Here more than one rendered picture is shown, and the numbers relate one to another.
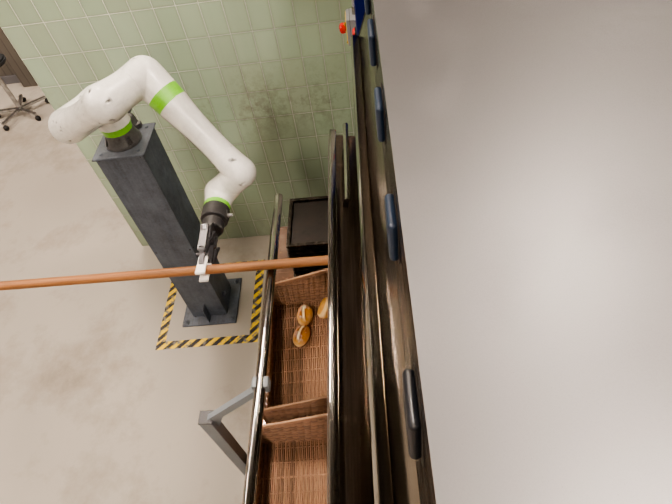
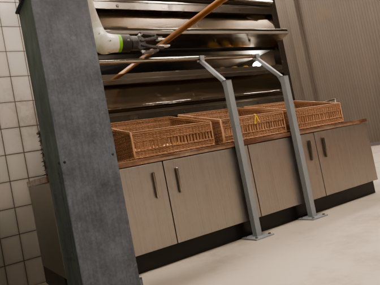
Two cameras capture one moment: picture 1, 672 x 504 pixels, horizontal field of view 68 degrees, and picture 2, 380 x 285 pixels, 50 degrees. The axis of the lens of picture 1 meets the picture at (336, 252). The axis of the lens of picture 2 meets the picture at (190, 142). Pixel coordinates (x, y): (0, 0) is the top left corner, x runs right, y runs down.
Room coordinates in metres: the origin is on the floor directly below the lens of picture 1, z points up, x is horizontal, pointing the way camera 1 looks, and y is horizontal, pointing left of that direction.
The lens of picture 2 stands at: (2.43, 2.18, 0.53)
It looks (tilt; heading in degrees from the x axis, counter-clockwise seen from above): 2 degrees up; 230
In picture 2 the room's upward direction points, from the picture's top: 11 degrees counter-clockwise
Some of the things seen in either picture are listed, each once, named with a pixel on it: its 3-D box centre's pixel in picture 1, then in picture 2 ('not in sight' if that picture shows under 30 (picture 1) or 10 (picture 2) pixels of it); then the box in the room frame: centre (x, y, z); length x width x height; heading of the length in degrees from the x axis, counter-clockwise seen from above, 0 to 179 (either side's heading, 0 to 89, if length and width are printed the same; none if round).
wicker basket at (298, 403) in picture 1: (324, 338); (154, 134); (0.98, 0.11, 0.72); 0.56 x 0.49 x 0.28; 174
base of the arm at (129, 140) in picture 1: (124, 126); not in sight; (1.85, 0.77, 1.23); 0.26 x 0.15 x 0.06; 173
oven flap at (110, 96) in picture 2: not in sight; (199, 90); (0.37, -0.07, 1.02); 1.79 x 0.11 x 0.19; 172
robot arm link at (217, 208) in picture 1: (216, 215); (124, 43); (1.25, 0.38, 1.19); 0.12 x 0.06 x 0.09; 82
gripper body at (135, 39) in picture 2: (211, 231); (137, 43); (1.18, 0.40, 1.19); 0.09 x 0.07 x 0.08; 172
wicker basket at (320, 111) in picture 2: not in sight; (292, 113); (-0.21, 0.27, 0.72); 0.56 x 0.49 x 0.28; 172
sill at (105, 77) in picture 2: not in sight; (194, 73); (0.37, -0.10, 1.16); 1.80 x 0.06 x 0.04; 172
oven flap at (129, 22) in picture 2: not in sight; (186, 23); (0.37, -0.07, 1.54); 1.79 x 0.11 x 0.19; 172
